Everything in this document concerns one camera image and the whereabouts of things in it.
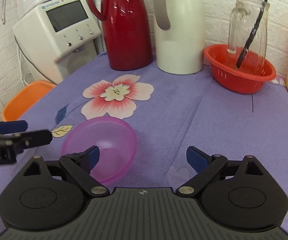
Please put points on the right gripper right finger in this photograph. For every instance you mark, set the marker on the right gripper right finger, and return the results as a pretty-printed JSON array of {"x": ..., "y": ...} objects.
[{"x": 207, "y": 168}]

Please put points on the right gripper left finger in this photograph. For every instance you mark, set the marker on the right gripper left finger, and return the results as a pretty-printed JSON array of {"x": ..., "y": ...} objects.
[{"x": 77, "y": 168}]

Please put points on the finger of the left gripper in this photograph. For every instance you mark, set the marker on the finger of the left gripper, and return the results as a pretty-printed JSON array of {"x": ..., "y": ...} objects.
[
  {"x": 32, "y": 139},
  {"x": 10, "y": 127}
]

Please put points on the purple plastic bowl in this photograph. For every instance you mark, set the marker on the purple plastic bowl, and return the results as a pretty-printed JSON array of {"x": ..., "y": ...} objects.
[{"x": 117, "y": 143}]

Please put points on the orange plastic stool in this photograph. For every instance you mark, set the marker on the orange plastic stool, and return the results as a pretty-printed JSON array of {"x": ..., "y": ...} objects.
[{"x": 25, "y": 99}]

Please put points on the purple floral tablecloth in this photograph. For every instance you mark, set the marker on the purple floral tablecloth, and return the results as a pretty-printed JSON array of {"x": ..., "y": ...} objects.
[{"x": 183, "y": 111}]

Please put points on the white water dispenser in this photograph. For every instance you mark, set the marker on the white water dispenser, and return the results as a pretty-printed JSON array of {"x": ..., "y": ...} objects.
[{"x": 56, "y": 38}]

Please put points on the red plastic basket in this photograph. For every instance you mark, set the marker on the red plastic basket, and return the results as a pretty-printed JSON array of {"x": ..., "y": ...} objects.
[{"x": 246, "y": 79}]

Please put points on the black straw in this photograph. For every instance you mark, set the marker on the black straw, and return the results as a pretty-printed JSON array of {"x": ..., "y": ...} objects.
[{"x": 251, "y": 32}]

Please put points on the glass pitcher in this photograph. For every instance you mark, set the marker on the glass pitcher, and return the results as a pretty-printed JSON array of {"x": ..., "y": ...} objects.
[{"x": 248, "y": 30}]

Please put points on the red thermos jug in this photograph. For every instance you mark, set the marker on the red thermos jug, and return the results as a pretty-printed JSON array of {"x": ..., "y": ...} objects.
[{"x": 126, "y": 32}]

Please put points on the white thermos jug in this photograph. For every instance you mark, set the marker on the white thermos jug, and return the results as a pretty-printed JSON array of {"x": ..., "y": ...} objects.
[{"x": 180, "y": 32}]

